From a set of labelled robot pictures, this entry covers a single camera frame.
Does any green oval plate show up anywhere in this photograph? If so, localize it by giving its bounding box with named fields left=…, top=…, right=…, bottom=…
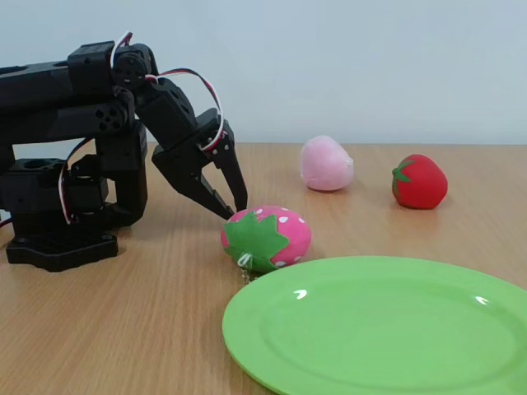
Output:
left=222, top=254, right=527, bottom=395

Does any white red base servo cable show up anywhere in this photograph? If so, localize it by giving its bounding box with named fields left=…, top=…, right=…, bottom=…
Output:
left=58, top=137, right=96, bottom=225

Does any white red elbow servo cable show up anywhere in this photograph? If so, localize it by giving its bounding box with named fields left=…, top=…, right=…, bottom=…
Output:
left=109, top=30, right=135, bottom=67

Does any pale pink plush ball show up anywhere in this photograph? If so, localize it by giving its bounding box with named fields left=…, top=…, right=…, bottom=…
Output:
left=299, top=134, right=356, bottom=193

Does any pink dotted plush strawberry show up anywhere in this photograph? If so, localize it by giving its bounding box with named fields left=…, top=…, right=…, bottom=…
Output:
left=220, top=204, right=313, bottom=285

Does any white red gripper servo cable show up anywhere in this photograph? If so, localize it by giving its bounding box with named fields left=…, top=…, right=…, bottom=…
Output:
left=155, top=67, right=226, bottom=156

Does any red toy strawberry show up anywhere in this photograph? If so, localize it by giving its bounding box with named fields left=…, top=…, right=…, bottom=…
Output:
left=390, top=153, right=449, bottom=211

